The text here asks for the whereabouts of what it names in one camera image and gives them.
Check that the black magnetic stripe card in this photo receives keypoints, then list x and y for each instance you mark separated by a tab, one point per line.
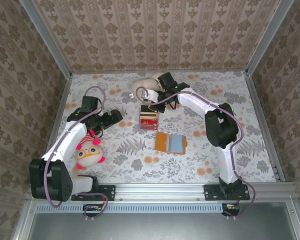
152	109

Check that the orange card holder wallet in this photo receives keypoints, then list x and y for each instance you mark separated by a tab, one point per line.
162	142

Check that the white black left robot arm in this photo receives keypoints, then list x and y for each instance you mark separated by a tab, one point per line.
67	142

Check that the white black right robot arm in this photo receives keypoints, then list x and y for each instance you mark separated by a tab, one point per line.
195	103

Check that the gold card stack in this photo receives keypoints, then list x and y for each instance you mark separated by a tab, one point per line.
147	115

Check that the red VIP card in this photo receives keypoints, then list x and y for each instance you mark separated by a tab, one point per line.
148	123

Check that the cream plush dog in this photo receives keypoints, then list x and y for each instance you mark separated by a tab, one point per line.
150	83

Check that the pink horned plush doll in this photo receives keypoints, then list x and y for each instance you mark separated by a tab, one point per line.
90	156

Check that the black connector board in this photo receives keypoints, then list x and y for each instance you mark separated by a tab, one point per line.
231	208
93	208

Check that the grey metal sheet panel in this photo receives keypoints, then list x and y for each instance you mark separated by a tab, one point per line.
152	227

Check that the aluminium side rail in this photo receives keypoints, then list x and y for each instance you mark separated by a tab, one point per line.
59	112
255	100

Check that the aluminium back rail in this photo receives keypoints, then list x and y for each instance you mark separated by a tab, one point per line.
115	71

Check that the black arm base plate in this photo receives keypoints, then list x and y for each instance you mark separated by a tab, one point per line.
107	193
212	192

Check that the aluminium frame post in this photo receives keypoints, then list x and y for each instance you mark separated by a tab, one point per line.
47	37
268	37

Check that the aluminium mounting rail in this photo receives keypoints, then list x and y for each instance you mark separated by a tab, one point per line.
160	192

